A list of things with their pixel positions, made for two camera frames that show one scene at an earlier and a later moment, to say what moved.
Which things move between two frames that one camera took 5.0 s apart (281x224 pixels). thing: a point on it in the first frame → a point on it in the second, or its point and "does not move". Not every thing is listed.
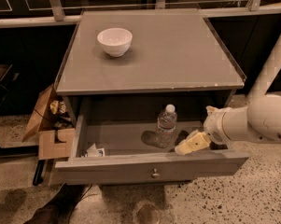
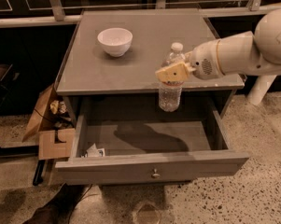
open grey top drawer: x=110 y=152 does not move
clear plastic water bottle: x=166 y=128 → x=170 y=96
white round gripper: x=214 y=125 → x=203 y=62
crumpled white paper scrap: x=93 y=151 does not move
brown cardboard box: x=52 y=125 does not move
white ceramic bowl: x=116 y=42 does not move
